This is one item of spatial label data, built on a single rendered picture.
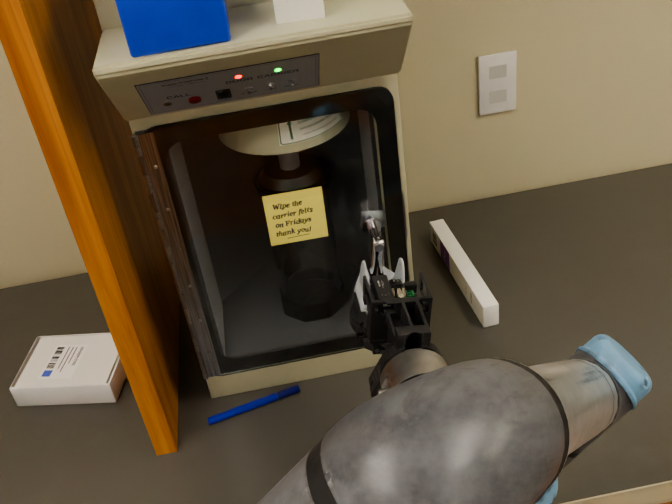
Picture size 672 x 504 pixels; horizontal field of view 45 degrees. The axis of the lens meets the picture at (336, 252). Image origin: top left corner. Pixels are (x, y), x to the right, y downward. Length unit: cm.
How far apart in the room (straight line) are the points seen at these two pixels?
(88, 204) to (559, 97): 95
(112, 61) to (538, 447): 56
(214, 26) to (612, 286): 81
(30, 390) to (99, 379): 11
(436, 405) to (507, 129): 114
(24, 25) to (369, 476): 57
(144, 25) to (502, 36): 81
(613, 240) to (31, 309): 104
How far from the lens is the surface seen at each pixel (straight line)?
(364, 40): 85
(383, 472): 44
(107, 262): 97
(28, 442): 129
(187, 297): 109
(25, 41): 86
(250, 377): 121
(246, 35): 84
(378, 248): 101
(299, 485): 48
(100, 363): 130
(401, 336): 86
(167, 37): 82
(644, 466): 112
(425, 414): 46
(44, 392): 131
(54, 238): 159
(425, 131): 152
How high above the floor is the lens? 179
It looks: 35 degrees down
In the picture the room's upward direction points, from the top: 8 degrees counter-clockwise
